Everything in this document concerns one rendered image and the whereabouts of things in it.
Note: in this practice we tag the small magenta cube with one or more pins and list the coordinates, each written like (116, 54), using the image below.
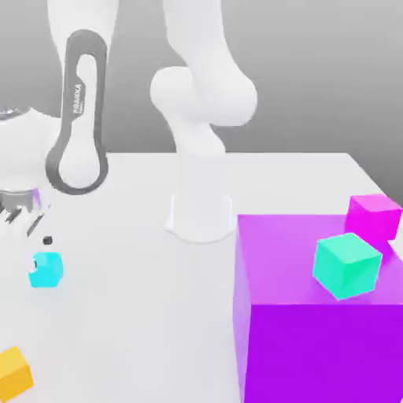
(374, 217)

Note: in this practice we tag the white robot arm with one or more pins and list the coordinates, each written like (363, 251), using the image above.
(201, 94)

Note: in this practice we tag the small cyan cube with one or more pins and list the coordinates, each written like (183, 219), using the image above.
(47, 270)

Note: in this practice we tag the large purple box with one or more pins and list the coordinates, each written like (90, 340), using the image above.
(315, 352)

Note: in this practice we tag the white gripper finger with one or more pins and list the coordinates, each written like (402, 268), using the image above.
(32, 265)

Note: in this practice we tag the small green cube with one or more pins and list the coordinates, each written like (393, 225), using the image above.
(346, 267)

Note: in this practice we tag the small yellow cube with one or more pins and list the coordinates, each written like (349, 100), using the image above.
(12, 374)

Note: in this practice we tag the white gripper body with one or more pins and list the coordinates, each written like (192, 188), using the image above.
(33, 242)

